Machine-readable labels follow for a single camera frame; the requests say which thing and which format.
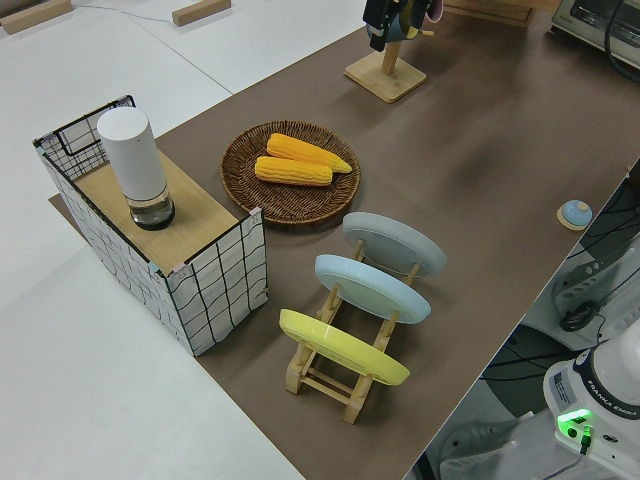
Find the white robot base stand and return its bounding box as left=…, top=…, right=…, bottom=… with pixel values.
left=414, top=412, right=640, bottom=480

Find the brown wicker basket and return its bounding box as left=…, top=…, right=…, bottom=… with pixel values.
left=219, top=119, right=362, bottom=230

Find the light blue plate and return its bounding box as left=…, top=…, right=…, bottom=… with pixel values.
left=314, top=254, right=432, bottom=326

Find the yellow corn cob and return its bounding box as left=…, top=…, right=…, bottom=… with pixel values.
left=265, top=132, right=354, bottom=175
left=254, top=155, right=335, bottom=188

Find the grey plate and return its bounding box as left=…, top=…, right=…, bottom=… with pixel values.
left=342, top=211, right=447, bottom=278

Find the yellow plate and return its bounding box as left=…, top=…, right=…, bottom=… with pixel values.
left=278, top=308, right=412, bottom=387

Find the brown table mat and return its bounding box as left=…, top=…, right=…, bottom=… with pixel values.
left=48, top=0, right=640, bottom=480

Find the wooden plate rack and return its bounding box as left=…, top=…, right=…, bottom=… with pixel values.
left=284, top=238, right=424, bottom=425

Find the wooden mug tree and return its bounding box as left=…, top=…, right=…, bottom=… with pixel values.
left=343, top=0, right=434, bottom=105

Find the white cylinder grinder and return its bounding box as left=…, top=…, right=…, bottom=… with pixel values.
left=96, top=108, right=177, bottom=232

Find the dark blue mug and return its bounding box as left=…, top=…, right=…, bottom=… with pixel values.
left=384, top=0, right=426, bottom=44

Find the wooden block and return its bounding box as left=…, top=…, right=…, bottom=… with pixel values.
left=0, top=0, right=72, bottom=36
left=171, top=0, right=233, bottom=28

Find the white power strip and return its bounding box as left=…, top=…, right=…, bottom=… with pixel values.
left=552, top=242, right=619, bottom=327

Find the black plug adapter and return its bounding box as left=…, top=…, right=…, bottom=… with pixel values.
left=559, top=301, right=599, bottom=332

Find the silver toaster oven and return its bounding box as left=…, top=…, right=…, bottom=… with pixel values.
left=548, top=0, right=640, bottom=69

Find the white grid wire storage rack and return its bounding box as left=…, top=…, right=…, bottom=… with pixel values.
left=32, top=93, right=269, bottom=358

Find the black camera device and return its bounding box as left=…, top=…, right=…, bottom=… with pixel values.
left=361, top=0, right=401, bottom=52

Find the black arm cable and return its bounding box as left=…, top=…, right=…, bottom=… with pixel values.
left=602, top=0, right=640, bottom=84

